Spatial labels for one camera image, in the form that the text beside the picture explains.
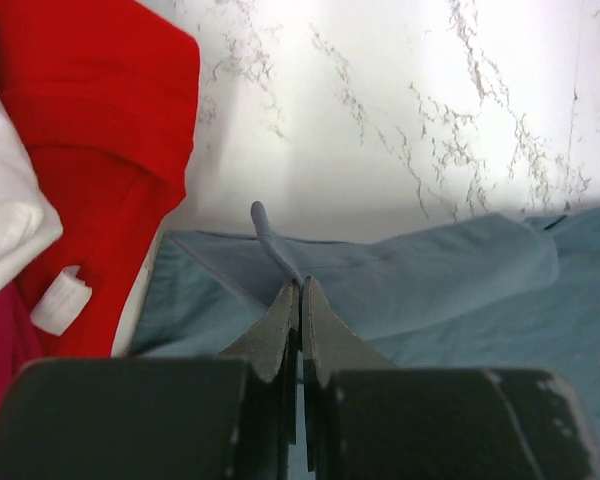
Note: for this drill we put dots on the grey-blue t shirt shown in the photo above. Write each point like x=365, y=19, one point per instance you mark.
x=489, y=291

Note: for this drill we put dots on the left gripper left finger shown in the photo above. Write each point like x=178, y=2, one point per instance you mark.
x=267, y=420

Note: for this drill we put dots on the red t shirt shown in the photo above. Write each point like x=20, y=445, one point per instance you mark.
x=103, y=95

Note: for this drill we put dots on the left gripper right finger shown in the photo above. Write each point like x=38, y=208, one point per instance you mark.
x=328, y=346

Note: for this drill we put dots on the white t shirt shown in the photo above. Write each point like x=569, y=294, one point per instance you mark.
x=29, y=224

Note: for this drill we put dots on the magenta t shirt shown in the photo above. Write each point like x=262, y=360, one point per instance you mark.
x=19, y=342

